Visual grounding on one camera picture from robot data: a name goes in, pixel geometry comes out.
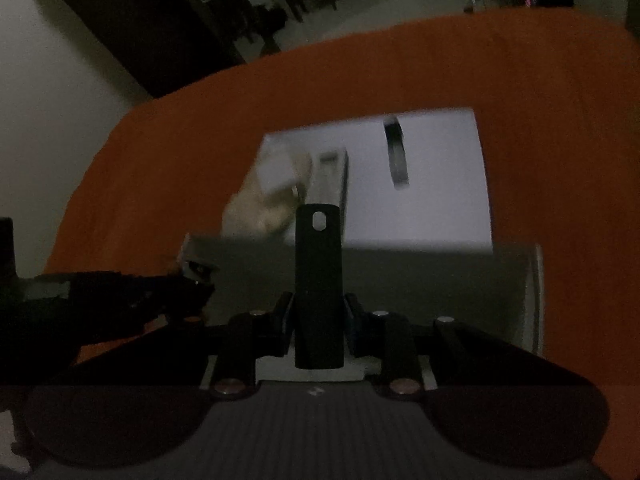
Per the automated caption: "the dark wooden door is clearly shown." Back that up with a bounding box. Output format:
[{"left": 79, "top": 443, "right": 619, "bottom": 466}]
[{"left": 27, "top": 0, "right": 251, "bottom": 99}]

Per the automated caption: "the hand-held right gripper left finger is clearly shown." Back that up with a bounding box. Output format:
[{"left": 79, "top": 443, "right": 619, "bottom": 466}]
[{"left": 65, "top": 292, "right": 294, "bottom": 401}]

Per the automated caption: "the grey stapler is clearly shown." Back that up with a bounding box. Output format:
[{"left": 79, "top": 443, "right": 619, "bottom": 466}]
[{"left": 299, "top": 146, "right": 350, "bottom": 241}]

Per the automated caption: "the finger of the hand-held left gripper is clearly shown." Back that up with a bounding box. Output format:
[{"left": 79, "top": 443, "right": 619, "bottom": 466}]
[
  {"left": 69, "top": 269, "right": 217, "bottom": 302},
  {"left": 72, "top": 296, "right": 208, "bottom": 356}
]

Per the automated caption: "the orange cloth-covered desktop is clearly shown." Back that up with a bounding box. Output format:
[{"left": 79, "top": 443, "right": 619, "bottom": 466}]
[{"left": 42, "top": 6, "right": 640, "bottom": 480}]

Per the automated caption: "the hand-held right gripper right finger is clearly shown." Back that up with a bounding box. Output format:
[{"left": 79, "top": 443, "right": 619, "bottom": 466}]
[{"left": 345, "top": 292, "right": 596, "bottom": 401}]

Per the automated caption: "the beige crumpled cloth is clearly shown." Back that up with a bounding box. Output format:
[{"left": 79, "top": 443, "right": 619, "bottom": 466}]
[{"left": 222, "top": 142, "right": 314, "bottom": 237}]

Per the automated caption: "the white paper sheet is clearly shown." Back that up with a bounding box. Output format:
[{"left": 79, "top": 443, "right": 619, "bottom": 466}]
[{"left": 247, "top": 106, "right": 496, "bottom": 252}]

